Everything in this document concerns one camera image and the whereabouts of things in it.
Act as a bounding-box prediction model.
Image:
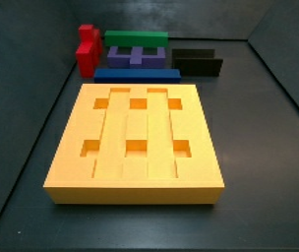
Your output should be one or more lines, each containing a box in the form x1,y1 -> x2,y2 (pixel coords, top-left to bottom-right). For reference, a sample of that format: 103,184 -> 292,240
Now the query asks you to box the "green rectangular block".
105,31 -> 168,47

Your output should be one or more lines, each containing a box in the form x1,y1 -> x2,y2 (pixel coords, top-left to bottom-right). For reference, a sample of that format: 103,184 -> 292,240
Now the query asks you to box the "yellow slotted board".
42,84 -> 224,205

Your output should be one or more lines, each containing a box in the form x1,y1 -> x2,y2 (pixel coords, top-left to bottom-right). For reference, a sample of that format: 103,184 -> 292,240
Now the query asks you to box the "blue rectangular block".
94,69 -> 181,84

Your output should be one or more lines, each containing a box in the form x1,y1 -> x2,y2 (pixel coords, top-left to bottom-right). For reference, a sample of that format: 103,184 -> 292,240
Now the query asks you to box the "purple comb-shaped block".
107,46 -> 165,69

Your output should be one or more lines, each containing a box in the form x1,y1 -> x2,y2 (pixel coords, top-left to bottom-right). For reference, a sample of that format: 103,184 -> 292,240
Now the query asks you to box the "red zigzag block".
75,25 -> 102,78

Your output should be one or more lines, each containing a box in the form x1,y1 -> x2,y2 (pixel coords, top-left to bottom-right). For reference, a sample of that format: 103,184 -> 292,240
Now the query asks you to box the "black angle bracket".
172,48 -> 222,77

